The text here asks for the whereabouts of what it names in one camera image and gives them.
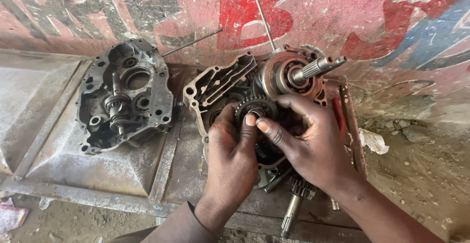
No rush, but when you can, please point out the person's left hand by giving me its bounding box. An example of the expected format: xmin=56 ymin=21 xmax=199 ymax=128
xmin=200 ymin=103 xmax=260 ymax=216

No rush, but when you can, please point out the person's right hand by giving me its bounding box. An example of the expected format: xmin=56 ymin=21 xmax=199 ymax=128
xmin=256 ymin=94 xmax=363 ymax=198

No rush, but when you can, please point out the steel toothed gear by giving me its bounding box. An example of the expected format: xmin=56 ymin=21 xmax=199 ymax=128
xmin=234 ymin=95 xmax=279 ymax=127

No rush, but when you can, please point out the crumpled white paper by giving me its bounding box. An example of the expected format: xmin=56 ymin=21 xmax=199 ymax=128
xmin=358 ymin=127 xmax=390 ymax=155

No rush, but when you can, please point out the splined shaft with gear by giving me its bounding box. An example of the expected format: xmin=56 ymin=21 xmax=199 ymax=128
xmin=281 ymin=177 xmax=317 ymax=239

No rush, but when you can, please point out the rusty engine crankcase half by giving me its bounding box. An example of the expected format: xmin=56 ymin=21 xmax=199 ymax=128
xmin=182 ymin=45 xmax=348 ymax=189

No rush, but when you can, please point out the splined steel crankshaft end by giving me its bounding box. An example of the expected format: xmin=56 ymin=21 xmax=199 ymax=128
xmin=290 ymin=55 xmax=348 ymax=86

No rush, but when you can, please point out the grey stone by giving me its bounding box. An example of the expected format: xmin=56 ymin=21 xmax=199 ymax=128
xmin=402 ymin=125 xmax=431 ymax=143

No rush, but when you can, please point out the dark grey crankcase half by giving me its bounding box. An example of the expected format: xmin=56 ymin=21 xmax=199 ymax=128
xmin=76 ymin=38 xmax=175 ymax=155

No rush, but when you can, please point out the gear shaft with spring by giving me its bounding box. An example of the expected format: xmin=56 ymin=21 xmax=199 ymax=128
xmin=104 ymin=71 xmax=143 ymax=136

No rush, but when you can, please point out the dark thin steel rod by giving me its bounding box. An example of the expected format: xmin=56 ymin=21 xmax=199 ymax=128
xmin=161 ymin=28 xmax=224 ymax=57

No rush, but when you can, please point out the long thin steel stud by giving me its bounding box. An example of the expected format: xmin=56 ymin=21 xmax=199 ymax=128
xmin=247 ymin=0 xmax=277 ymax=51

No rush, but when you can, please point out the grey metal tray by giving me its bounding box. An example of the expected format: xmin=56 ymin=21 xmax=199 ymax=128
xmin=0 ymin=48 xmax=369 ymax=242

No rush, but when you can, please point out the red torn wrapper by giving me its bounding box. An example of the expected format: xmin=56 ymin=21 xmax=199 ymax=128
xmin=0 ymin=198 xmax=29 ymax=235

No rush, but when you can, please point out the red handled tool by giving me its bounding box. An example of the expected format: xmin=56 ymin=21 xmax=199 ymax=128
xmin=332 ymin=96 xmax=348 ymax=139

